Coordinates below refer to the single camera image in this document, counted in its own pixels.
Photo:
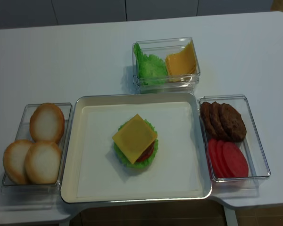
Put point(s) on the yellow cheese slice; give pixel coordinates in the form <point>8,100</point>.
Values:
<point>134,139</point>

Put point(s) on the green lettuce in container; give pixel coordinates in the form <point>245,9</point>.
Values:
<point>151,69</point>

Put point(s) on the green lettuce leaf under patty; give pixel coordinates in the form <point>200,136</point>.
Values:
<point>119,154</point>

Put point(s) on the clear lettuce and cheese container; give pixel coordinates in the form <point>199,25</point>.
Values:
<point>162,48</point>

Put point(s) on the stack of yellow cheese slices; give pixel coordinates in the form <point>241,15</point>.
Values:
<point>181,63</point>

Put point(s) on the brown patty on tray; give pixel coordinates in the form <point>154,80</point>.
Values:
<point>151,146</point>

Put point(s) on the red tomato slice under patty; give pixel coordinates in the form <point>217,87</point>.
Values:
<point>145,155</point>

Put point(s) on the left brown patty in container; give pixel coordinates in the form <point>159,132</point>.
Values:
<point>205,115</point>

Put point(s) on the brown patty in container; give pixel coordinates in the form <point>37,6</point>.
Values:
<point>232,122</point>
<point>216,123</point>
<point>205,115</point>

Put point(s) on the left red tomato slice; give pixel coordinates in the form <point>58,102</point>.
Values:
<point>214,158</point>

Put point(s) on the middle brown patty in container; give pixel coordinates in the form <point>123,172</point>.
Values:
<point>216,123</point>

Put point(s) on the middle red tomato slice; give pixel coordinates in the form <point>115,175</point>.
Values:
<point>221,163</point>

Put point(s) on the right brown patty in container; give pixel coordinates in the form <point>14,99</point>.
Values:
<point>232,122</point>

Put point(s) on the top bread bun slice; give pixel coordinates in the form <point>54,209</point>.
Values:
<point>47,123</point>

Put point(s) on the bread bun slice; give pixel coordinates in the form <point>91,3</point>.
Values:
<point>42,162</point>
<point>47,123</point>
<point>14,161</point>

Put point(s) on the right red tomato slice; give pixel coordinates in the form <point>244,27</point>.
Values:
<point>234,161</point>

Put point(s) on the white metal tray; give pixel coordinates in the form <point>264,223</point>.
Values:
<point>77,136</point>

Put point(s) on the clear patty and tomato container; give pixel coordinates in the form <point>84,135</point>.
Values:
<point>251,147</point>

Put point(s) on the front bread bun slice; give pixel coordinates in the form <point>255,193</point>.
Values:
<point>42,162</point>

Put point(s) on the left bread bun slice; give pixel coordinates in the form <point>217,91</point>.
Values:
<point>14,161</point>

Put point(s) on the clear bun container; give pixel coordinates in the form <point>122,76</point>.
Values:
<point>8,186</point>

